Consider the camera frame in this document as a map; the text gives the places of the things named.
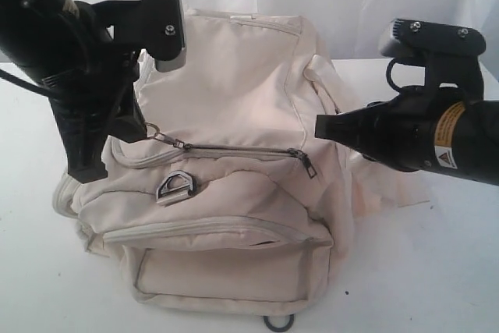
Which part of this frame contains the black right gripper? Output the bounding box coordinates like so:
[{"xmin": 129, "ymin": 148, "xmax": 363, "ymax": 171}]
[{"xmin": 314, "ymin": 86, "xmax": 441, "ymax": 173}]

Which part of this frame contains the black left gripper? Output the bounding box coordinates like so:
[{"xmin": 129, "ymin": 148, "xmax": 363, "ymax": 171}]
[{"xmin": 38, "ymin": 1, "xmax": 147, "ymax": 184}]

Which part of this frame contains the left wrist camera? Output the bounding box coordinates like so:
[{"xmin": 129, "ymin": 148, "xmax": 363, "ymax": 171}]
[{"xmin": 92, "ymin": 0, "xmax": 186, "ymax": 73}]

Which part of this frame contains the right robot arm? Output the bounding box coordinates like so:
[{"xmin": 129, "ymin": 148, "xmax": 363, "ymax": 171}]
[{"xmin": 315, "ymin": 87, "xmax": 498, "ymax": 185}]

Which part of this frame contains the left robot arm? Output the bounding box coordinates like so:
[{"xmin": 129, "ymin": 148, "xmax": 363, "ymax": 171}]
[{"xmin": 1, "ymin": 0, "xmax": 147, "ymax": 183}]

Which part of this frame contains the cream canvas duffel bag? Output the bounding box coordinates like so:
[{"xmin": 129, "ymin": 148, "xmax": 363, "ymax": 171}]
[{"xmin": 52, "ymin": 10, "xmax": 428, "ymax": 318}]

